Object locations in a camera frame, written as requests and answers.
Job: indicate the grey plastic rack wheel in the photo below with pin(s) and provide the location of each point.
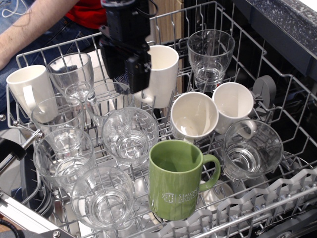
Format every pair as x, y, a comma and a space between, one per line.
264, 90

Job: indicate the tall white mug centre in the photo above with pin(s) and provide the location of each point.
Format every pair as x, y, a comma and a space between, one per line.
163, 77

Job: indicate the clear glass back right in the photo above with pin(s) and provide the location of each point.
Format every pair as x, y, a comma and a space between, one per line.
210, 52

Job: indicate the clear glass cup right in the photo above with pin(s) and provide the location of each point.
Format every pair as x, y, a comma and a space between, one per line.
251, 148

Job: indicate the white cup right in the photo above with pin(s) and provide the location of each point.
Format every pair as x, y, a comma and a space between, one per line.
234, 102

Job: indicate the white cup tilted centre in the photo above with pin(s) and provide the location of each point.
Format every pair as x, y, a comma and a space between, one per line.
193, 116

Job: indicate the clear glass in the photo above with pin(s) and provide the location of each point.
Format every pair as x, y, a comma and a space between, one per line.
72, 74
210, 52
103, 198
67, 171
59, 118
103, 99
128, 135

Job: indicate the tall white mug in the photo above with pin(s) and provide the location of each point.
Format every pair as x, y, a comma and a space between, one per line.
30, 86
163, 77

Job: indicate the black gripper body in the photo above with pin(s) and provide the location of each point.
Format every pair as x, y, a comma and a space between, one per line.
128, 25

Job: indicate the tall white mug left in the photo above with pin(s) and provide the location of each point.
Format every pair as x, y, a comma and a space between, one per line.
30, 86

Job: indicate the green ceramic mug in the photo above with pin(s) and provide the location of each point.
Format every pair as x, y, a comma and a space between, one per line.
178, 172

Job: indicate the person forearm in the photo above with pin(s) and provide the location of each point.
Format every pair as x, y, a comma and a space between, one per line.
39, 18

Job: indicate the clear glass middle left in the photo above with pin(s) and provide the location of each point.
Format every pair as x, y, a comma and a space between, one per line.
59, 118

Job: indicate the clear glass back left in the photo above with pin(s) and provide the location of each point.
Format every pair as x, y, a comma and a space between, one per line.
72, 74

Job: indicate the black clamp with metal rod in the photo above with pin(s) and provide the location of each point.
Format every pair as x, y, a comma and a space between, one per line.
17, 151

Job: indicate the clear glass front left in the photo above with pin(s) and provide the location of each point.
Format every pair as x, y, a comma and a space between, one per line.
67, 171

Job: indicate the dark blue mug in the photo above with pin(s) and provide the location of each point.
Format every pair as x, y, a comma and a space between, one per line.
121, 85

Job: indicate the dark speckled countertop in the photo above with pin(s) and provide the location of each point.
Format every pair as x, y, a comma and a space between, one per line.
295, 17

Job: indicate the grey wire dishwasher rack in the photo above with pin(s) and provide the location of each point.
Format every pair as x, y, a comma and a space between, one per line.
280, 204

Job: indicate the clear glass behind centre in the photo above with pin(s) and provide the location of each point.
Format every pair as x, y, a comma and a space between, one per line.
103, 99

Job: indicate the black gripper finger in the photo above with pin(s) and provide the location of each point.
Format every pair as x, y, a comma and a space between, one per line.
112, 60
138, 68

